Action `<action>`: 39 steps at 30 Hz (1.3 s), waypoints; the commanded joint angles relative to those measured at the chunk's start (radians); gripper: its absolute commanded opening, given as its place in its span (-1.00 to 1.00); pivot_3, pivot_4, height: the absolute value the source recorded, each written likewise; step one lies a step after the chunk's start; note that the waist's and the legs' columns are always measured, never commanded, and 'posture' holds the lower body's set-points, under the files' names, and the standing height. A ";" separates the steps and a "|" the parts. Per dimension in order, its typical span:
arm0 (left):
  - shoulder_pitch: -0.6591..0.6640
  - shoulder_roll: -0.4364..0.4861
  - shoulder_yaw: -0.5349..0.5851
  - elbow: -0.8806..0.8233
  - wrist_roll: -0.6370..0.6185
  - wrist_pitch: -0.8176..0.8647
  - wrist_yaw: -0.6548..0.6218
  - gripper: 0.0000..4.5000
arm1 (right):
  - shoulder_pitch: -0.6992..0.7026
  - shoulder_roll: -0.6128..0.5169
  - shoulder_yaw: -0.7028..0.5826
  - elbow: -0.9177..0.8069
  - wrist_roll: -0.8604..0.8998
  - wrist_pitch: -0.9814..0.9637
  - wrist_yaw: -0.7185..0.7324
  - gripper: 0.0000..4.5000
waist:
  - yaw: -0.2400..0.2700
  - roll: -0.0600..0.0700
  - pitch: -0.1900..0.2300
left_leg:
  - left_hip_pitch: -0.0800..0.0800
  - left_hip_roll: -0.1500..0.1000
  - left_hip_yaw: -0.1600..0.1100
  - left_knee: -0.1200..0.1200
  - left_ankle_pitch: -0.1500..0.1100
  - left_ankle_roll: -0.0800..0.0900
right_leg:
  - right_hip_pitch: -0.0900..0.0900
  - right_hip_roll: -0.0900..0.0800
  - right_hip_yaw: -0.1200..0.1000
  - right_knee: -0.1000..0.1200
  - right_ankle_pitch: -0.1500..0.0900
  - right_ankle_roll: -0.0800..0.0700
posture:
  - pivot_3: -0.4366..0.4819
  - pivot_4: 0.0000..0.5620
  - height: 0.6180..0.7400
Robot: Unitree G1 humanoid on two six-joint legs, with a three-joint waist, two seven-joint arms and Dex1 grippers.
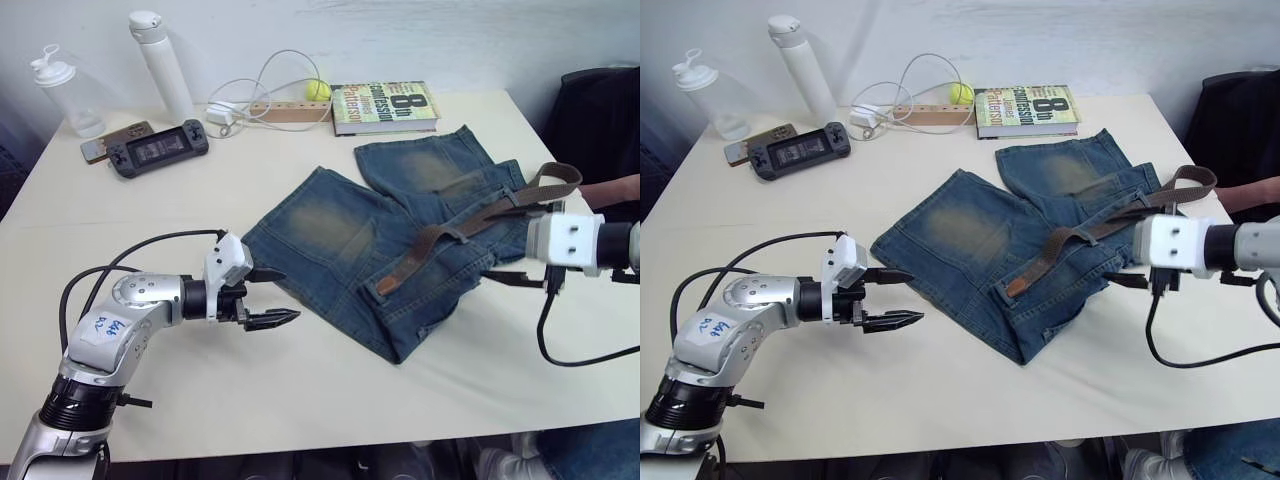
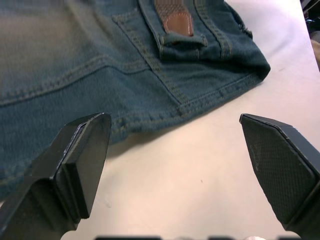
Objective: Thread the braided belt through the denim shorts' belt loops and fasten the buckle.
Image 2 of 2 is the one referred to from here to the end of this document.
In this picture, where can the blue denim shorts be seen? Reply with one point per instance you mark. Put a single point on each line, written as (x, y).
(105, 67)

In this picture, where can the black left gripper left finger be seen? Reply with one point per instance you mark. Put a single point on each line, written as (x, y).
(62, 180)

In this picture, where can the brown braided belt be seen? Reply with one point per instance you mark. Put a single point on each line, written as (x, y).
(176, 18)

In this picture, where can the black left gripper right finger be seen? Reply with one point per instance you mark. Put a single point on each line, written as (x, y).
(282, 170)

